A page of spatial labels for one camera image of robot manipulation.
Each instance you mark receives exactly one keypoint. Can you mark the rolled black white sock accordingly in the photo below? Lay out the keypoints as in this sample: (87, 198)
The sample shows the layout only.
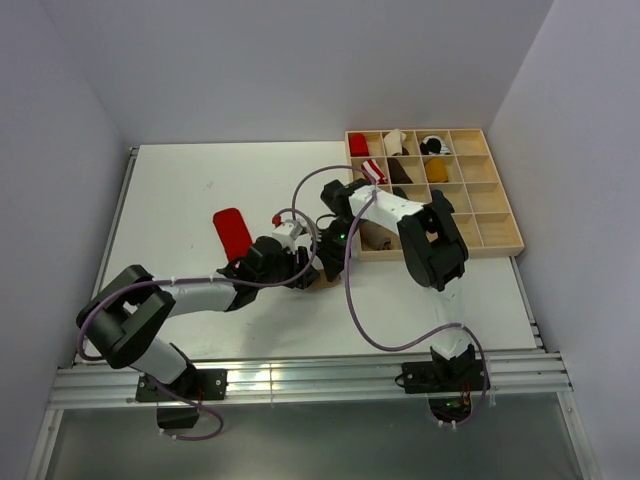
(434, 145)

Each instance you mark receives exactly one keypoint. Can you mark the rolled red white striped sock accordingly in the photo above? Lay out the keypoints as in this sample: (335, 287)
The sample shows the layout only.
(373, 169)

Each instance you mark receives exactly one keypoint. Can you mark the wooden compartment tray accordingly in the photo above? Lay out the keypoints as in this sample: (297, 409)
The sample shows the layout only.
(482, 211)

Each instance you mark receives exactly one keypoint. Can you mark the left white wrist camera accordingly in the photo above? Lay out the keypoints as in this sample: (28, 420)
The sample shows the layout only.
(287, 232)

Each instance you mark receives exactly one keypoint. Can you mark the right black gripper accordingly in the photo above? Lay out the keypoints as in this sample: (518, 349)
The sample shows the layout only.
(332, 258)

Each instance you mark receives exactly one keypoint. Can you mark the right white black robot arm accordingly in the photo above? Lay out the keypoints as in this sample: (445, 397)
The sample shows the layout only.
(434, 254)

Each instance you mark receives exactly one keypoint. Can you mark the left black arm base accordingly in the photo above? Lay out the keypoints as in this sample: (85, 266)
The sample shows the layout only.
(176, 402)

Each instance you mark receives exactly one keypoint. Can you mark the aluminium frame rail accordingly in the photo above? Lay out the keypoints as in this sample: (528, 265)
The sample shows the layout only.
(314, 379)

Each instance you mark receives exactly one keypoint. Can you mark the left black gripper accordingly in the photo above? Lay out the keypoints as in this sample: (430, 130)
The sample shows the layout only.
(303, 259)

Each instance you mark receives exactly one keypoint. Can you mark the rolled cream sock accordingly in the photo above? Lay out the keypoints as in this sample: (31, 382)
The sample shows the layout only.
(393, 142)

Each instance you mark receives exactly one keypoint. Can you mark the rolled dark brown sock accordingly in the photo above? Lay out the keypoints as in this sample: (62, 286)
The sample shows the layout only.
(397, 173)

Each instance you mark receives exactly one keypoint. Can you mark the red patterned sock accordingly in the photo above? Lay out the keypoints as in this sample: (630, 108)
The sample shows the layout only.
(232, 232)

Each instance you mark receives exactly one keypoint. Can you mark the rolled mustard yellow sock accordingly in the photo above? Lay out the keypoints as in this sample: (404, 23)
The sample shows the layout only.
(436, 171)

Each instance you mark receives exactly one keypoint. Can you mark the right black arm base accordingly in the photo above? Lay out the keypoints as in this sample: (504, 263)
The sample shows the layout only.
(448, 384)

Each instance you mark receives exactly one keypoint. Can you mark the rolled taupe sock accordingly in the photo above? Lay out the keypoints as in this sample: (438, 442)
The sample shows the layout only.
(375, 237)

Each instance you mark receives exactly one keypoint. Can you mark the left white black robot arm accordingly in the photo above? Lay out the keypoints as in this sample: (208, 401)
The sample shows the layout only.
(120, 325)

